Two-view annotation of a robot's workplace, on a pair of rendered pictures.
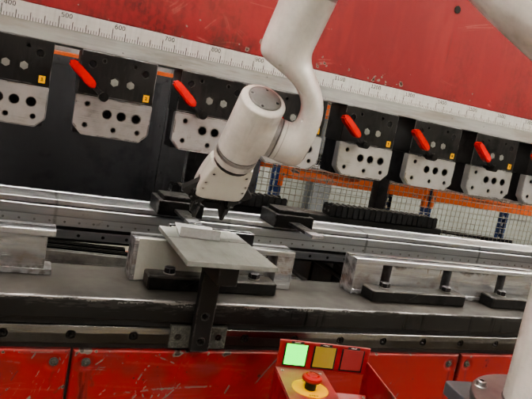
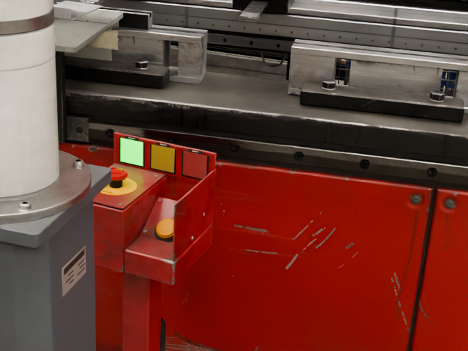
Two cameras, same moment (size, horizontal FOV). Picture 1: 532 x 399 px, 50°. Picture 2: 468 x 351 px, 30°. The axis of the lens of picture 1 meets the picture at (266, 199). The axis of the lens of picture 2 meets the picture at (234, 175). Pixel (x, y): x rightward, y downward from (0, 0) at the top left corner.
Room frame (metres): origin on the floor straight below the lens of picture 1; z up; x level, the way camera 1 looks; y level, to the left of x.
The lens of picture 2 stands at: (0.02, -1.06, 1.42)
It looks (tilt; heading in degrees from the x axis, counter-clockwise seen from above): 24 degrees down; 33
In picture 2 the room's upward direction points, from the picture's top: 3 degrees clockwise
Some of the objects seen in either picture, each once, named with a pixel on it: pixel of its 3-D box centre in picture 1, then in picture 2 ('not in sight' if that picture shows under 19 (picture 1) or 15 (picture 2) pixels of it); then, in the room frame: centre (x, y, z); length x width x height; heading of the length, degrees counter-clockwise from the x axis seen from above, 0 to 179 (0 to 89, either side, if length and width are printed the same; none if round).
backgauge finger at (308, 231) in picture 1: (298, 222); (258, 1); (1.55, -0.10, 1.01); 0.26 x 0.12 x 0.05; 23
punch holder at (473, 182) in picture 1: (481, 165); not in sight; (1.59, -0.57, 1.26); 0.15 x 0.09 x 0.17; 113
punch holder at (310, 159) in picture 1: (286, 129); not in sight; (1.35, -0.02, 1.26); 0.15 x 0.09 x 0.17; 113
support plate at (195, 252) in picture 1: (214, 247); (54, 26); (1.15, 0.09, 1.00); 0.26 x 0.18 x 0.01; 23
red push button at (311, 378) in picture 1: (310, 382); (115, 180); (1.05, -0.15, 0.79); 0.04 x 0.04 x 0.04
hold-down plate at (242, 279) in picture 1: (211, 283); (92, 69); (1.25, 0.09, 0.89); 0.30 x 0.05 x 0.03; 113
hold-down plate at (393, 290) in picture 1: (414, 295); (381, 102); (1.47, -0.43, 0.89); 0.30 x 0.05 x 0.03; 113
